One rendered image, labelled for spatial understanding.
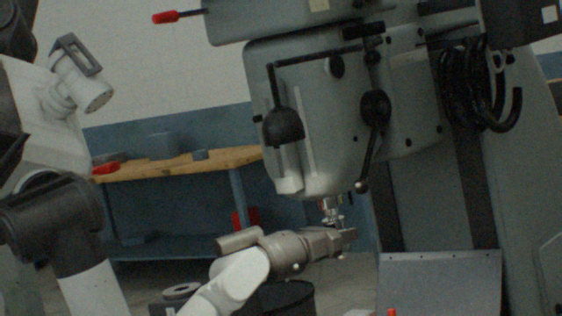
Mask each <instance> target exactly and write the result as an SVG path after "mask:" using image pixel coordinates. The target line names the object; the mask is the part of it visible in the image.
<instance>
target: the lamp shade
mask: <svg viewBox="0 0 562 316"><path fill-rule="evenodd" d="M262 135H263V142H264V146H265V147H276V146H277V145H283V144H287V143H291V142H294V141H299V140H303V139H305V138H306V135H305V129H304V125H303V122H302V120H301V118H300V115H299V114H298V112H297V110H294V109H292V108H290V107H288V106H283V105H282V106H279V107H273V109H271V110H269V111H268V112H266V113H265V114H264V116H263V124H262Z"/></svg>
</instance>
